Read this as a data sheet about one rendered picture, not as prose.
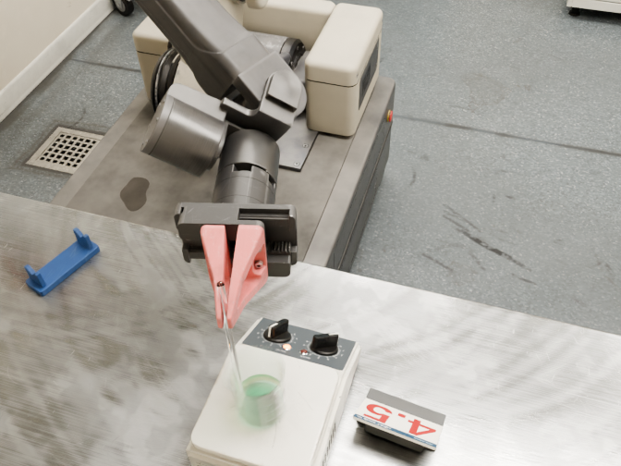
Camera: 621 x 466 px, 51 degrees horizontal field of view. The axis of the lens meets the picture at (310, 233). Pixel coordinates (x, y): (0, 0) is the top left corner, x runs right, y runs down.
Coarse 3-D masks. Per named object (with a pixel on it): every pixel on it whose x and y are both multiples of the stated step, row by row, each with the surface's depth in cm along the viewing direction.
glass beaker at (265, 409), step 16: (240, 352) 61; (256, 352) 61; (272, 352) 61; (240, 368) 62; (256, 368) 63; (272, 368) 63; (224, 384) 58; (240, 400) 59; (256, 400) 58; (272, 400) 59; (240, 416) 62; (256, 416) 61; (272, 416) 61
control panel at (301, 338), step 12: (264, 324) 77; (252, 336) 74; (300, 336) 75; (312, 336) 76; (276, 348) 72; (300, 348) 73; (348, 348) 74; (312, 360) 71; (324, 360) 71; (336, 360) 71
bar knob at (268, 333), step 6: (276, 324) 73; (282, 324) 74; (270, 330) 73; (276, 330) 73; (282, 330) 74; (264, 336) 74; (270, 336) 73; (276, 336) 74; (282, 336) 74; (288, 336) 74; (276, 342) 73; (282, 342) 73
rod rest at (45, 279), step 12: (84, 240) 88; (72, 252) 89; (84, 252) 89; (96, 252) 90; (48, 264) 87; (60, 264) 87; (72, 264) 87; (36, 276) 83; (48, 276) 86; (60, 276) 86; (36, 288) 85; (48, 288) 85
